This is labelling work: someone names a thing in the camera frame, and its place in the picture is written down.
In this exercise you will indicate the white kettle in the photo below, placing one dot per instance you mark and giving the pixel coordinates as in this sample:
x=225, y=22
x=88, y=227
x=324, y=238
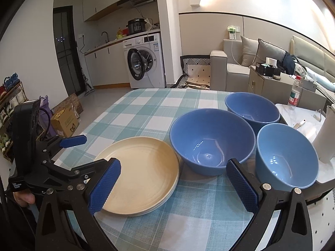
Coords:
x=327, y=136

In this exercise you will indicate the grey side cabinet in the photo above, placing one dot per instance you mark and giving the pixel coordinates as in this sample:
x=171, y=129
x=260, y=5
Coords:
x=264, y=86

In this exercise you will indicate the small white box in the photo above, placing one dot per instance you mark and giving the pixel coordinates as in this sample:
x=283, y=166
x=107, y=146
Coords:
x=272, y=61

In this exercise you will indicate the black pressure cooker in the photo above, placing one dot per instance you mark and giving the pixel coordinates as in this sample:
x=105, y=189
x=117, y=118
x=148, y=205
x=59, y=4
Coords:
x=136, y=26

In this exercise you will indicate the white washing machine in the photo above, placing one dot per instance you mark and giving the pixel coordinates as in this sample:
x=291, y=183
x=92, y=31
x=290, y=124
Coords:
x=154, y=44

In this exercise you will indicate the black kitchen faucet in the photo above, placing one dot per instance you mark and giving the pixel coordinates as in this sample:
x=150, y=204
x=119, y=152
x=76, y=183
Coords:
x=107, y=36

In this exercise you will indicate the blue sneaker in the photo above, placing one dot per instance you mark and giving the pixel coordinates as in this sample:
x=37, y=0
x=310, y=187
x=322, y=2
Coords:
x=15, y=79
x=7, y=83

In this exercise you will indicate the grey sofa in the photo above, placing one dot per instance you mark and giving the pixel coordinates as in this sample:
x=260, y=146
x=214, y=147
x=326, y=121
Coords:
x=218, y=70

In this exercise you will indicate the floor mop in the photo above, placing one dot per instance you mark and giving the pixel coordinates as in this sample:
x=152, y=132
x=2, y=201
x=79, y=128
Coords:
x=89, y=90

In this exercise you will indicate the yellow bottle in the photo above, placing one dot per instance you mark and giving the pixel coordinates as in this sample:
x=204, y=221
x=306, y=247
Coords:
x=120, y=34

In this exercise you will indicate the purple bag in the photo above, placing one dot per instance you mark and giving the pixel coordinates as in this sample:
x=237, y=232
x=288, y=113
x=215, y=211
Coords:
x=44, y=104

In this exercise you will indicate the dark blue cloth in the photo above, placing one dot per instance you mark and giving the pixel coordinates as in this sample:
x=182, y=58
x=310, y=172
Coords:
x=288, y=62

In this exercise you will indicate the large blue bowl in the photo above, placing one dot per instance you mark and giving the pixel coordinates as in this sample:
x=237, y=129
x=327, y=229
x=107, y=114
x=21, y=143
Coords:
x=209, y=136

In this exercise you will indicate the white wall holder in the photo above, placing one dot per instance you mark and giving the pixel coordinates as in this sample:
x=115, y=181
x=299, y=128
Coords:
x=232, y=35

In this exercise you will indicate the plastic water bottle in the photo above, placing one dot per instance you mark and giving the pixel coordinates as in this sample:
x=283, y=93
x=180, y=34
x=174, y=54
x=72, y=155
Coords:
x=294, y=94

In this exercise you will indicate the wooden shoe rack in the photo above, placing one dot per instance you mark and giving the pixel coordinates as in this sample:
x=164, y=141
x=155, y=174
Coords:
x=15, y=94

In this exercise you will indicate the small metal stand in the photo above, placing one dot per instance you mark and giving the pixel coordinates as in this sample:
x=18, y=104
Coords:
x=319, y=117

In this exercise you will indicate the speckled brown board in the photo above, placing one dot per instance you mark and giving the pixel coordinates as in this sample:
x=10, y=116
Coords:
x=74, y=102

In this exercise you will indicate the grey cushion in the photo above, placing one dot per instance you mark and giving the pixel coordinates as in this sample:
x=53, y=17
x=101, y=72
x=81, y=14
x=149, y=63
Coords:
x=248, y=51
x=267, y=52

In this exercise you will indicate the black box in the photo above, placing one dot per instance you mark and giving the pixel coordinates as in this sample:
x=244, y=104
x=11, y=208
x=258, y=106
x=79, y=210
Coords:
x=264, y=69

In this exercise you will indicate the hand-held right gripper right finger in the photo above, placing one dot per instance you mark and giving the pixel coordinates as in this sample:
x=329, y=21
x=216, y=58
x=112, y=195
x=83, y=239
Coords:
x=243, y=185

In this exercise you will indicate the white wall cabinets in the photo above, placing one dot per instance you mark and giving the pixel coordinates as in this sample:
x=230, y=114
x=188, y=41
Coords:
x=104, y=2

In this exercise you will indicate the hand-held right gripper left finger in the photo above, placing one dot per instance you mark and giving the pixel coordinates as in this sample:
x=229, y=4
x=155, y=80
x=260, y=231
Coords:
x=104, y=183

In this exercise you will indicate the person's left hand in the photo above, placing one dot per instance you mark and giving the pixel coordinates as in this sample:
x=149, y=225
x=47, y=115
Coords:
x=23, y=198

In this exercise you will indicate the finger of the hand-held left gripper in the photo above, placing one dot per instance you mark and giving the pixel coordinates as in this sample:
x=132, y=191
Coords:
x=86, y=167
x=73, y=141

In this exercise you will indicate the dark glass door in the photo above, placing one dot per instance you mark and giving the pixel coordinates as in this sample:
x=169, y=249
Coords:
x=65, y=57

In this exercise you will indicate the light blue blanket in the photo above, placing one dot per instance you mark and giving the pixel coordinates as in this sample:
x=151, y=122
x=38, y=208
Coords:
x=319, y=78

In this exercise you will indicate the cardboard box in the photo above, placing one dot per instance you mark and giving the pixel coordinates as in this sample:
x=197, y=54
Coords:
x=65, y=123

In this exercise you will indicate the white kitchen counter cabinet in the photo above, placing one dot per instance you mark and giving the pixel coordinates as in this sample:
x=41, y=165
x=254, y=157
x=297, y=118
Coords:
x=110, y=62

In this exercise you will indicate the patterned folded mat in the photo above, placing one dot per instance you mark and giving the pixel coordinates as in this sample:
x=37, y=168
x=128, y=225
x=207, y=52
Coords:
x=199, y=75

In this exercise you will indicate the small knife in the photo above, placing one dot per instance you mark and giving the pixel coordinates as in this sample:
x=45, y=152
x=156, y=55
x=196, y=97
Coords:
x=298, y=125

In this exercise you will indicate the teal checked tablecloth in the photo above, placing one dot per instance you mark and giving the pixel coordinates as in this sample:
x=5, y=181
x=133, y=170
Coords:
x=136, y=109

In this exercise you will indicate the light blue bowl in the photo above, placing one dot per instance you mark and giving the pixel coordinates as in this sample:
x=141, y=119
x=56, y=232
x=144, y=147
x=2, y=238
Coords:
x=285, y=157

